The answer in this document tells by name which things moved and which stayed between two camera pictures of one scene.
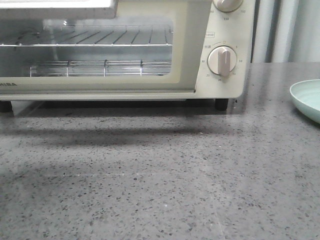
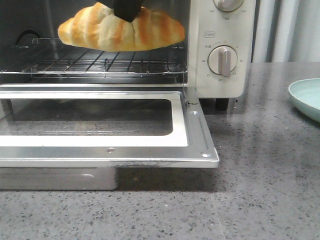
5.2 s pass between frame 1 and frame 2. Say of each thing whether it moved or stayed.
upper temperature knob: stayed
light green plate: stayed
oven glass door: moved
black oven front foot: stayed
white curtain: stayed
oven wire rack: moved
